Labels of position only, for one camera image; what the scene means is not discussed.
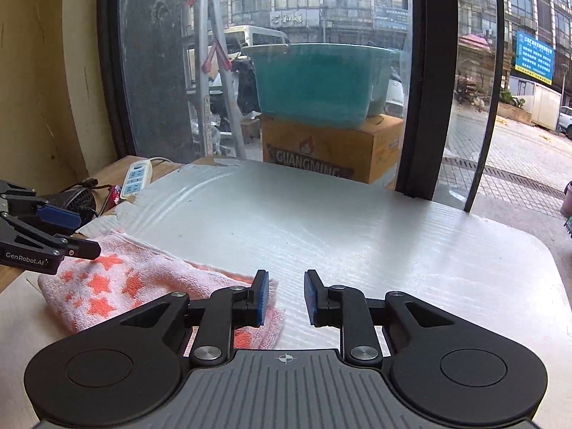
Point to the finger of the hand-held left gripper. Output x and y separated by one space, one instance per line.
82 249
53 216

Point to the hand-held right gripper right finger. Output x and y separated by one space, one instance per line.
311 297

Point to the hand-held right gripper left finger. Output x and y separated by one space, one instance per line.
261 297

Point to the pink towel with orange stars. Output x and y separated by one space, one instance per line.
134 281

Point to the black power adapter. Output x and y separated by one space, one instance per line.
82 199

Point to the red white packet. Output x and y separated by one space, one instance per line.
114 194

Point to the white blue power strip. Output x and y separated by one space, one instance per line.
135 178

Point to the yellow cardboard box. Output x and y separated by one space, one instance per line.
321 147

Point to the teal plastic tub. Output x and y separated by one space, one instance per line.
313 85

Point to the aluminium ladder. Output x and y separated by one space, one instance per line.
214 62

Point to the black window pillar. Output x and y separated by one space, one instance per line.
429 76

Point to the light grey van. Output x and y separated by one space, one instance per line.
259 38

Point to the white kiosk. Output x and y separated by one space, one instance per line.
541 106

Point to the white car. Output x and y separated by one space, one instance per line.
566 121

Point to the blue sign board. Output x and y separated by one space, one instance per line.
534 57

